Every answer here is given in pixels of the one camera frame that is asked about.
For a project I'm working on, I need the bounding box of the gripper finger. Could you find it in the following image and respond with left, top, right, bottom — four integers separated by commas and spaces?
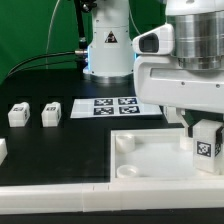
215, 126, 223, 157
176, 109, 194, 137

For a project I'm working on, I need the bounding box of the white square tabletop part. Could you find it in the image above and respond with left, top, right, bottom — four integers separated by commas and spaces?
111, 128, 224, 182

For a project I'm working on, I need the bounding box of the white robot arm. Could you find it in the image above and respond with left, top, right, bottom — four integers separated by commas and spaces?
82, 0, 224, 114

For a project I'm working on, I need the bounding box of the white front fence bar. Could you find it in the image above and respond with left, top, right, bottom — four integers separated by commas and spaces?
0, 180, 224, 215

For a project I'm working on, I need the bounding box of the white sheet with markers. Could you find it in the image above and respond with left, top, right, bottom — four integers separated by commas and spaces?
71, 97, 161, 118

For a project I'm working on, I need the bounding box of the white left fence block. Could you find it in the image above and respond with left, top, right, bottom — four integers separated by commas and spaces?
0, 138, 8, 165

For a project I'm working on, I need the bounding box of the black cable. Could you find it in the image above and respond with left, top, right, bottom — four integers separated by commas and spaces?
7, 50, 89, 77

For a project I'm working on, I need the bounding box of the black camera pole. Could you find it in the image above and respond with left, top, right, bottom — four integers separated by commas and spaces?
74, 0, 97, 80

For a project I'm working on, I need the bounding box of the grey thin cable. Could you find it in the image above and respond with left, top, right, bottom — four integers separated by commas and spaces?
45, 0, 63, 70

